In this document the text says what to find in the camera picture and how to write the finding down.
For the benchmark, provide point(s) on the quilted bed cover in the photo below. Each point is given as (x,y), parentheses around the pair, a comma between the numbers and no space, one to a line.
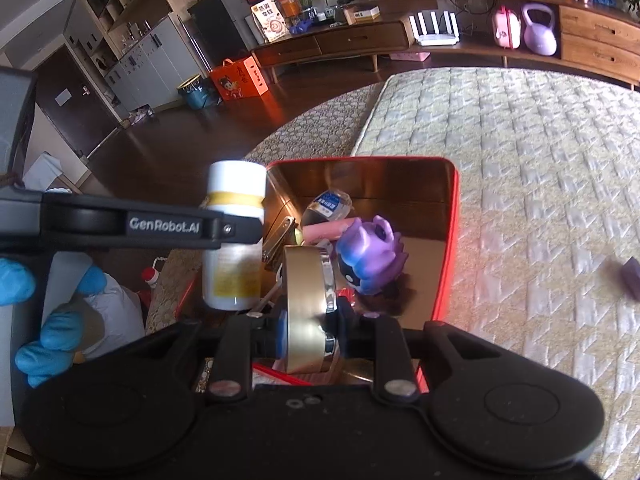
(525,160)

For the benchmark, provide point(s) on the red capped bottle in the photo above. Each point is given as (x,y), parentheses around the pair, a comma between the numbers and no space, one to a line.
(150,279)

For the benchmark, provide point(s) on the small purple box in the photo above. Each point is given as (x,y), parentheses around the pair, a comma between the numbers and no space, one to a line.
(631,277)

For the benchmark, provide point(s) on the pink tube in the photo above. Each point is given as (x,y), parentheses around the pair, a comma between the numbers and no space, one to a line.
(325,231)

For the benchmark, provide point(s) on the purple toy figure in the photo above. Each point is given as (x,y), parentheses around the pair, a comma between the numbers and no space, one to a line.
(370,260)

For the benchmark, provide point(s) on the person's left hand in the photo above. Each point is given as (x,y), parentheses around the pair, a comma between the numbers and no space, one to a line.
(55,345)

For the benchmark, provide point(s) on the dark door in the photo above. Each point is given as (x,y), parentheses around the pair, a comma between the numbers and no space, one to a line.
(70,100)

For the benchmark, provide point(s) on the blue bucket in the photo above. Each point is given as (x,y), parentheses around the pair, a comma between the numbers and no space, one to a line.
(196,92)

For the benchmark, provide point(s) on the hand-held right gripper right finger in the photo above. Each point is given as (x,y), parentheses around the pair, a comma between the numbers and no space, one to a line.
(346,325)

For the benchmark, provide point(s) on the white floor cabinets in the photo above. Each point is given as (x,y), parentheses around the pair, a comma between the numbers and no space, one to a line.
(150,65)

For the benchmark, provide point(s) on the small clear bottle blue label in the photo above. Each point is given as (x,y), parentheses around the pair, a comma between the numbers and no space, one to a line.
(327,205)

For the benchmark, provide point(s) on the white bottle yellow label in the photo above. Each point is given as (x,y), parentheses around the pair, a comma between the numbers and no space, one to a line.
(235,180)

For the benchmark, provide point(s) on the pair of shoes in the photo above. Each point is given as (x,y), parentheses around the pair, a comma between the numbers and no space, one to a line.
(137,116)

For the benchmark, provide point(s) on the white flat box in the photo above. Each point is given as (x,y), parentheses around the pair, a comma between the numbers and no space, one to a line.
(362,14)

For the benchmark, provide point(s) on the wooden media cabinet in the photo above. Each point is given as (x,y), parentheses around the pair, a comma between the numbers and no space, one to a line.
(350,40)

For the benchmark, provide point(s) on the wooden wall shelf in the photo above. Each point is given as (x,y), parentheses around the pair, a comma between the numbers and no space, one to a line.
(130,0)

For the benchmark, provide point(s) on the grey refrigerator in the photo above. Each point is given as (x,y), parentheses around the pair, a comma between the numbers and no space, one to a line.
(220,25)

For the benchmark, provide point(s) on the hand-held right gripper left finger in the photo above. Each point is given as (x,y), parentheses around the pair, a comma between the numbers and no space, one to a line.
(281,334)

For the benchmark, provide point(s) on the white router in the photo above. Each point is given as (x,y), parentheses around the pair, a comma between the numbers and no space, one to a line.
(435,27)

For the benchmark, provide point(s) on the silver nail clipper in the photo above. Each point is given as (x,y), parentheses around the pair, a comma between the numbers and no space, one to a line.
(280,237)

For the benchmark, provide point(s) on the cereal box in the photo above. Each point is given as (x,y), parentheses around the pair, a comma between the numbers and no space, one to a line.
(270,22)

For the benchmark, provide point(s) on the round gold tin lid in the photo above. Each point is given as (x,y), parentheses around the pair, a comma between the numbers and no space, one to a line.
(305,305)

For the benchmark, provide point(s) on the white plastic bag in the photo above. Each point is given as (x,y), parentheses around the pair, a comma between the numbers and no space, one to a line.
(117,320)

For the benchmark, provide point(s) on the pink bag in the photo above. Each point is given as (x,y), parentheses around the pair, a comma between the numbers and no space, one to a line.
(505,30)

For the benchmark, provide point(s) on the orange gift box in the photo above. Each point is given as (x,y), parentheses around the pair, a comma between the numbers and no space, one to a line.
(240,80)

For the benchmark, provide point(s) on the purple kettlebell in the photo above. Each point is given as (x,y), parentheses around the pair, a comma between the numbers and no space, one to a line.
(539,35)

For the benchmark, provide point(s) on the red tin box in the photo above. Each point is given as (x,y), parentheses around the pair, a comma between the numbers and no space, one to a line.
(450,240)

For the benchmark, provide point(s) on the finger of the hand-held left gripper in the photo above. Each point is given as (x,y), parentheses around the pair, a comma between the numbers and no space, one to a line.
(200,230)

